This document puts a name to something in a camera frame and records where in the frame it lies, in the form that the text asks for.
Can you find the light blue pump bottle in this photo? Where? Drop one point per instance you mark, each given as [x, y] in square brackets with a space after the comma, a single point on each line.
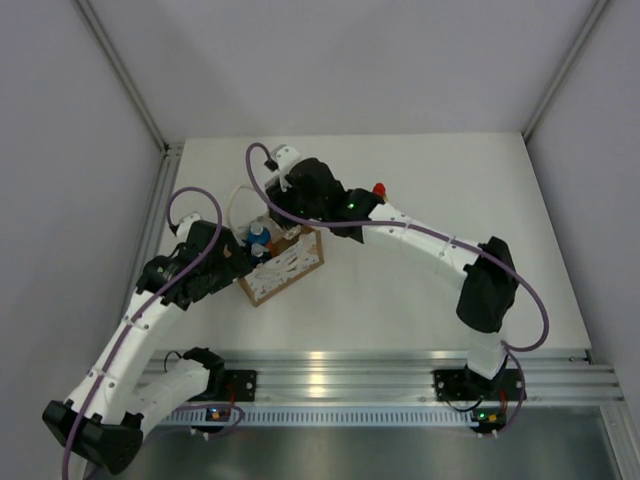
[259, 234]

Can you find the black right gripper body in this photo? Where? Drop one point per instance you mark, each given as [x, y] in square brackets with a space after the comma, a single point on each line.
[293, 202]

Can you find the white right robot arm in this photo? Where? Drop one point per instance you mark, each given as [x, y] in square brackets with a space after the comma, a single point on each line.
[481, 275]

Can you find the slotted cable duct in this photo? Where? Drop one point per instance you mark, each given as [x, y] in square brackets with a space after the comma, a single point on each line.
[290, 416]

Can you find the right aluminium frame post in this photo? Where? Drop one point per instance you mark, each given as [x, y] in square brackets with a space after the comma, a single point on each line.
[568, 61]

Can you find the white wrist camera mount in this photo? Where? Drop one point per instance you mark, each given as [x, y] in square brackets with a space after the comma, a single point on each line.
[181, 229]
[284, 158]

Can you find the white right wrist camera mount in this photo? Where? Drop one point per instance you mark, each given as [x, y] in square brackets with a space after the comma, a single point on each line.
[284, 158]

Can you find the yellow bottle red cap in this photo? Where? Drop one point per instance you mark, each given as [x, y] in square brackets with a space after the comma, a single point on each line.
[380, 190]

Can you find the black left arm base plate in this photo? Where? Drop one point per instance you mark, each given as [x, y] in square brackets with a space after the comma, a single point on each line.
[239, 386]

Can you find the aluminium table edge rail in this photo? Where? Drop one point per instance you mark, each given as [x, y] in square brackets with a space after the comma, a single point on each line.
[564, 378]

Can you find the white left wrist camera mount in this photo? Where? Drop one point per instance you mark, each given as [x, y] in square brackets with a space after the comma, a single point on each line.
[181, 229]

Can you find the left aluminium frame post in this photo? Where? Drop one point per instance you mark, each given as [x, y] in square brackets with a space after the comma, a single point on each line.
[95, 26]

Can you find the aluminium frame post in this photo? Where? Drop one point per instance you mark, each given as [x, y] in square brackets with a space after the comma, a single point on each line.
[95, 26]
[568, 61]

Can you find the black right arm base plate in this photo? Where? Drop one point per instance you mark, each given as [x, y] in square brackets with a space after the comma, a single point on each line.
[463, 385]

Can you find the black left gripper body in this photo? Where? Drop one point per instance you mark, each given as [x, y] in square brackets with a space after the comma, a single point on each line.
[223, 271]

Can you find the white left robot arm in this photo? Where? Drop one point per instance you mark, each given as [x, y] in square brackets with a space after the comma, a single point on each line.
[106, 418]

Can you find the burlap canvas bag cat print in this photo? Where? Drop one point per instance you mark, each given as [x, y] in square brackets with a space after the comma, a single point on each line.
[295, 253]

